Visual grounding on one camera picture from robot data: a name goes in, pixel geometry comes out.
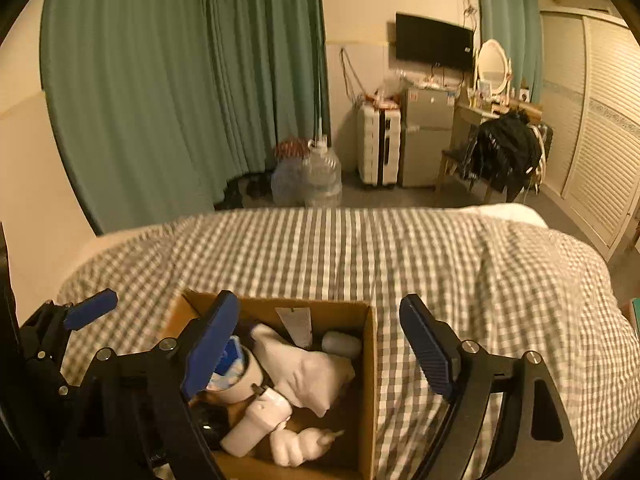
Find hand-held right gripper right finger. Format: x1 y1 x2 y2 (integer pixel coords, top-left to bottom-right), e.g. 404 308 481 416
399 293 583 480

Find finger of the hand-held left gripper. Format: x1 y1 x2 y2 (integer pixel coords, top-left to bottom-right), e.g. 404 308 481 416
20 310 101 402
42 289 119 333

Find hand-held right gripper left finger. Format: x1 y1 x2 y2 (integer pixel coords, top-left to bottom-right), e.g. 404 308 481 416
64 290 241 480

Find blue packet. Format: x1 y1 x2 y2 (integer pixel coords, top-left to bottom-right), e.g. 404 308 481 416
215 340 247 391

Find brown cardboard box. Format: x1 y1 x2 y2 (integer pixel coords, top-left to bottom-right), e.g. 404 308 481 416
165 287 378 480

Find white handheld device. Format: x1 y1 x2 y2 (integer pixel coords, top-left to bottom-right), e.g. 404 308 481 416
219 385 293 458

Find white sock with grey cuff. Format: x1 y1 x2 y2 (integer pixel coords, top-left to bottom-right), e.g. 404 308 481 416
250 322 356 418

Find grey paper tag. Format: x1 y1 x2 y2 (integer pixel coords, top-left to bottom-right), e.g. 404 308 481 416
275 307 313 351

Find checkered blanket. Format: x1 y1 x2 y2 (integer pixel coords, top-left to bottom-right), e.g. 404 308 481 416
55 205 633 480

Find white bed sheet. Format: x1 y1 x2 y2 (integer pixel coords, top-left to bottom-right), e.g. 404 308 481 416
477 203 549 228

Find dark shoes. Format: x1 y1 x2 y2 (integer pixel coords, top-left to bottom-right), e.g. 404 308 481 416
225 175 273 202

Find wooden chair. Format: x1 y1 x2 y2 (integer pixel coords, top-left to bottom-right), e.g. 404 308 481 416
434 147 501 206

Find grey mini fridge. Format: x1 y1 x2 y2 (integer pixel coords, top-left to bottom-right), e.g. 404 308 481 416
400 85 457 188

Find black jacket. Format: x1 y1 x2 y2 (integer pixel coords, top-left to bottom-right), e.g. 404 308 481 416
472 110 543 203

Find white suitcase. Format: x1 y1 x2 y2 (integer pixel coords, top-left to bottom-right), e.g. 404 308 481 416
356 102 403 188

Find green curtain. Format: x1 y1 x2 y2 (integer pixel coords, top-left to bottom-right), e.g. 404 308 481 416
200 0 332 181
472 0 545 106
40 0 231 236

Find white dressing table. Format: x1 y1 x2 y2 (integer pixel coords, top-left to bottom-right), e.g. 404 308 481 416
452 99 543 153

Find thin white pole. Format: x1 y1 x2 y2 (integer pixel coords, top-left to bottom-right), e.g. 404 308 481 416
313 75 324 142

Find clear plastic bag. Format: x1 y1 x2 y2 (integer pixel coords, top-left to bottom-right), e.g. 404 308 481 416
382 67 416 102

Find white louvred wardrobe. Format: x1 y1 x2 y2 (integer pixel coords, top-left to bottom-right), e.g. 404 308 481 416
540 7 640 261

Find oval white mirror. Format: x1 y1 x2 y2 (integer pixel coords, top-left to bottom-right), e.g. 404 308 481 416
474 39 513 98

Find hanging wall cable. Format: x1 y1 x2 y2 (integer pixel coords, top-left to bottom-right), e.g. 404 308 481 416
340 47 367 107

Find black wall television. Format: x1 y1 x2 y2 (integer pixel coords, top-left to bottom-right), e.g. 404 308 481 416
395 12 476 73

